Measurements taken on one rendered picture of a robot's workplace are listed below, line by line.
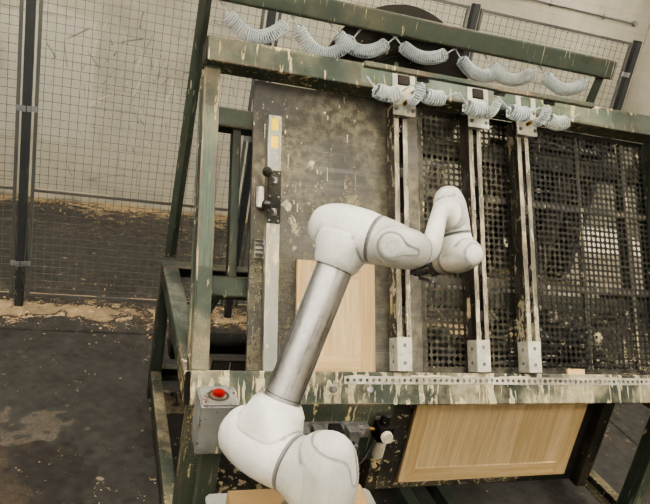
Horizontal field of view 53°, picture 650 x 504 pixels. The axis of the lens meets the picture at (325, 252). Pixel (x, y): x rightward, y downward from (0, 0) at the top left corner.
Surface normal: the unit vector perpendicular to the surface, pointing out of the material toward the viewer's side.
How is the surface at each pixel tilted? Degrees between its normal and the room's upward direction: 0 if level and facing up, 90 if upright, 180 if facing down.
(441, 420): 90
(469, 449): 90
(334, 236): 70
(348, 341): 59
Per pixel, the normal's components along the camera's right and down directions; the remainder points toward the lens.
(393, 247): -0.31, 0.00
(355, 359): 0.34, -0.18
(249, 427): -0.44, -0.33
